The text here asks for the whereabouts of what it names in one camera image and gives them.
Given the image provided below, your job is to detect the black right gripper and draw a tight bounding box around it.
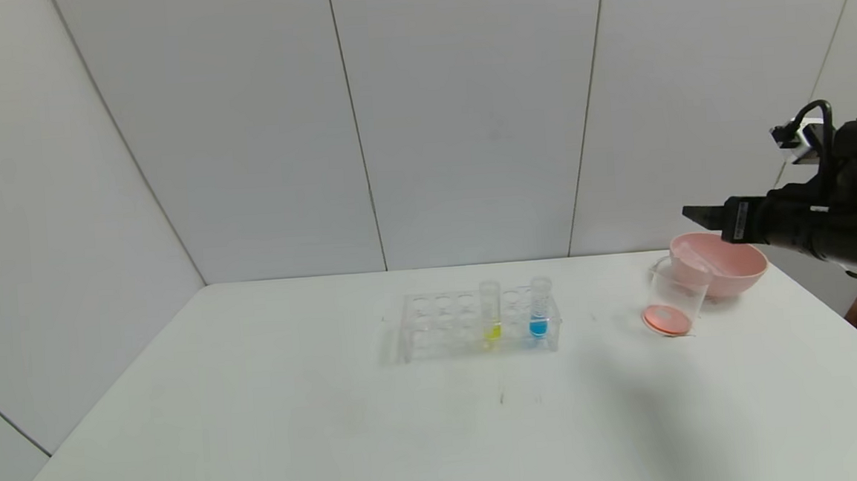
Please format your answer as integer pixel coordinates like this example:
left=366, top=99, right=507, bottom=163
left=681, top=186, right=834, bottom=266

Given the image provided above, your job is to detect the test tube with red pigment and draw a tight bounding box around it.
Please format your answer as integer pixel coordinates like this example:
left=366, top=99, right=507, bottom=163
left=678, top=241, right=723, bottom=278

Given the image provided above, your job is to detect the test tube with yellow pigment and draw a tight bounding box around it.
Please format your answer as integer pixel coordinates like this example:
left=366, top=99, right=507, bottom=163
left=478, top=280, right=504, bottom=344

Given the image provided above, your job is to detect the clear glass beaker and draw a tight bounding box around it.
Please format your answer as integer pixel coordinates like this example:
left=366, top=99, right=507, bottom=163
left=638, top=255, right=716, bottom=341

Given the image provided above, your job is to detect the test tube with blue pigment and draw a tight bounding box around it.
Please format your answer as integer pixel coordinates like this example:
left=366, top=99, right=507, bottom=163
left=526, top=276, right=555, bottom=339

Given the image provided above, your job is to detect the clear acrylic test tube rack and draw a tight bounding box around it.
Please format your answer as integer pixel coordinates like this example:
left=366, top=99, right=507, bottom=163
left=394, top=285, right=563, bottom=364

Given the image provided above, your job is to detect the pink plastic bowl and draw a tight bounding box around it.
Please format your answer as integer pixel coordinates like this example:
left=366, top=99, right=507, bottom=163
left=668, top=229, right=769, bottom=303

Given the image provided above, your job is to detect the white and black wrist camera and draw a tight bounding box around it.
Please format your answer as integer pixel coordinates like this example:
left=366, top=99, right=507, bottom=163
left=769, top=116, right=828, bottom=168

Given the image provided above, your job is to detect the black camera cable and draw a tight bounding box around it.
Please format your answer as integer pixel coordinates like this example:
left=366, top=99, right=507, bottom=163
left=792, top=99, right=839, bottom=174

